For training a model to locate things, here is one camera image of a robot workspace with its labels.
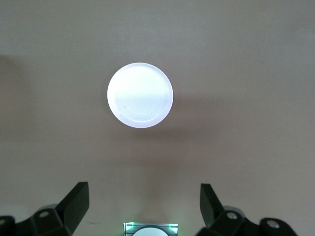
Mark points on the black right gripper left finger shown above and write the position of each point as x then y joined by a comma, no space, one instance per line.
73,209

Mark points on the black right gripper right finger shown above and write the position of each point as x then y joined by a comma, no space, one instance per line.
211,209

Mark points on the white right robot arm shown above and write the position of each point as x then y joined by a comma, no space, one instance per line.
150,233

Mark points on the pink round plate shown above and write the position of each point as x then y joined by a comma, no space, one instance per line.
140,96

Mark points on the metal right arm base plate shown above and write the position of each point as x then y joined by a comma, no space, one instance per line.
126,229

